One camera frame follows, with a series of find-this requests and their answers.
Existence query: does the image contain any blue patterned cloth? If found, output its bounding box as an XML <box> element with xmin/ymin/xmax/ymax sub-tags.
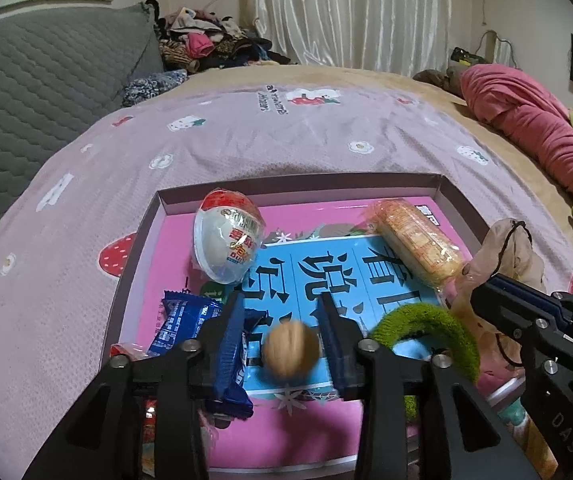
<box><xmin>121</xmin><ymin>69</ymin><xmax>188</xmax><ymax>108</ymax></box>

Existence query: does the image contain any dark brown cloth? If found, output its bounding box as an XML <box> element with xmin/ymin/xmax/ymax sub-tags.
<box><xmin>412</xmin><ymin>67</ymin><xmax>462</xmax><ymax>92</ymax></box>

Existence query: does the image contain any walnut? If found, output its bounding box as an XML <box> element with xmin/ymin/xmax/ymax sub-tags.
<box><xmin>262</xmin><ymin>322</ymin><xmax>323</xmax><ymax>378</ymax></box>

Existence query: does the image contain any large rice cracker packet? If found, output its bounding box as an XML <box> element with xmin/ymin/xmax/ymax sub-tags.
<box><xmin>366</xmin><ymin>199</ymin><xmax>467</xmax><ymax>288</ymax></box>

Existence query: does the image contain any pink quilt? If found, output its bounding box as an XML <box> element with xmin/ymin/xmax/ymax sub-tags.
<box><xmin>459</xmin><ymin>64</ymin><xmax>573</xmax><ymax>201</ymax></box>

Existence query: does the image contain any black and yellow bag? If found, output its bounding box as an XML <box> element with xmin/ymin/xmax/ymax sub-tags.
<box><xmin>447</xmin><ymin>46</ymin><xmax>482</xmax><ymax>66</ymax></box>

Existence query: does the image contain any white curtain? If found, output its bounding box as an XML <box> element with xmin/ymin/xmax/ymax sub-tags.
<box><xmin>244</xmin><ymin>0</ymin><xmax>454</xmax><ymax>78</ymax></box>

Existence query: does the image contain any dark purple shallow box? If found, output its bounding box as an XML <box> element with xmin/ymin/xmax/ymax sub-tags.
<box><xmin>104</xmin><ymin>172</ymin><xmax>529</xmax><ymax>480</ymax></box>

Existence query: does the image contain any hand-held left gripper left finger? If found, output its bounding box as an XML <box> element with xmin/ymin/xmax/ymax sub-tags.
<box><xmin>24</xmin><ymin>290</ymin><xmax>247</xmax><ymax>480</ymax></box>

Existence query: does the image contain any pile of clothes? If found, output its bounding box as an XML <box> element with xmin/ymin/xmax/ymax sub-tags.
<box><xmin>154</xmin><ymin>0</ymin><xmax>297</xmax><ymax>73</ymax></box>

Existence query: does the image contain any grey quilted headboard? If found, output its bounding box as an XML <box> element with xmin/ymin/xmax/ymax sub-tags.
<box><xmin>0</xmin><ymin>2</ymin><xmax>164</xmax><ymax>261</ymax></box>

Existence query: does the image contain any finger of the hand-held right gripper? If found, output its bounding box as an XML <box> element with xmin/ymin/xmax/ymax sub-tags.
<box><xmin>489</xmin><ymin>272</ymin><xmax>573</xmax><ymax>321</ymax></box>
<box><xmin>469</xmin><ymin>280</ymin><xmax>562</xmax><ymax>341</ymax></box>

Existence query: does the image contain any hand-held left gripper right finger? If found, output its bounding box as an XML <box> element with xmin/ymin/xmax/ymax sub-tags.
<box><xmin>315</xmin><ymin>292</ymin><xmax>539</xmax><ymax>480</ymax></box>

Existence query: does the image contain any blue snack packet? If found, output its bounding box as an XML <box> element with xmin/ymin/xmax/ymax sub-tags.
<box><xmin>147</xmin><ymin>290</ymin><xmax>254</xmax><ymax>418</ymax></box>

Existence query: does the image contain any blue-topped toy egg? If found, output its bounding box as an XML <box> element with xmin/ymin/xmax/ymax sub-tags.
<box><xmin>111</xmin><ymin>342</ymin><xmax>160</xmax><ymax>428</ymax></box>

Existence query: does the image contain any green fuzzy scrunchie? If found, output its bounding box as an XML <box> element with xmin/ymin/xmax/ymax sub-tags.
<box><xmin>369</xmin><ymin>306</ymin><xmax>482</xmax><ymax>421</ymax></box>

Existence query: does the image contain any beige drawstring pouch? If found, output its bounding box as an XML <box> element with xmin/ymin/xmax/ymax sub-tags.
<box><xmin>449</xmin><ymin>217</ymin><xmax>549</xmax><ymax>386</ymax></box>

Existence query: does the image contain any tan bed sheet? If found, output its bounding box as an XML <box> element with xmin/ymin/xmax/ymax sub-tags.
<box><xmin>186</xmin><ymin>62</ymin><xmax>573</xmax><ymax>281</ymax></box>

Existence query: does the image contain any red-topped toy egg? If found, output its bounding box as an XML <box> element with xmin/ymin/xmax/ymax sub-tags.
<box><xmin>192</xmin><ymin>187</ymin><xmax>267</xmax><ymax>285</ymax></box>

